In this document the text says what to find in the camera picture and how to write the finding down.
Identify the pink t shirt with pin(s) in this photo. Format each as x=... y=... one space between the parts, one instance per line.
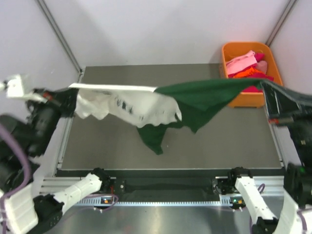
x=240 y=63

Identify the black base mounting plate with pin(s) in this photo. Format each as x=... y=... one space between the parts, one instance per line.
x=165 y=185

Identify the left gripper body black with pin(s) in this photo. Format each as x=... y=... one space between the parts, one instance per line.
x=46 y=117

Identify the orange plastic laundry basket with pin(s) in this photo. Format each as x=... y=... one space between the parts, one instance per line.
x=251 y=96

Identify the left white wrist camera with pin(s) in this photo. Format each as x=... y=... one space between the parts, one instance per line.
x=19 y=86

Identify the red t shirt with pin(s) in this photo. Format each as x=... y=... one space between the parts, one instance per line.
x=261 y=67

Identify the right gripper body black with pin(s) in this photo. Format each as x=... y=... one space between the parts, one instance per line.
x=300 y=126

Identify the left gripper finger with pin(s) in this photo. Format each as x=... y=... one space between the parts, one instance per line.
x=64 y=94
x=67 y=107

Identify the white and green t shirt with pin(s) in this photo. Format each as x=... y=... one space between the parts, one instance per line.
x=155 y=109

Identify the orange t shirt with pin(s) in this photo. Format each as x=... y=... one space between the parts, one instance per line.
x=246 y=73

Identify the aluminium frame rail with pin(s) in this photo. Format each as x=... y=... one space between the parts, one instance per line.
x=273 y=184

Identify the grey slotted cable duct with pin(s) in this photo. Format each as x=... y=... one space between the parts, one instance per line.
x=221 y=201

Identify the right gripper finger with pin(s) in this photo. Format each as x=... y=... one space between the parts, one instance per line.
x=300 y=98
x=276 y=100

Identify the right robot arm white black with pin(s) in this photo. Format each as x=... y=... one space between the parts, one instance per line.
x=296 y=214

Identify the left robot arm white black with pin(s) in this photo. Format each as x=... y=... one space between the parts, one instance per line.
x=21 y=212

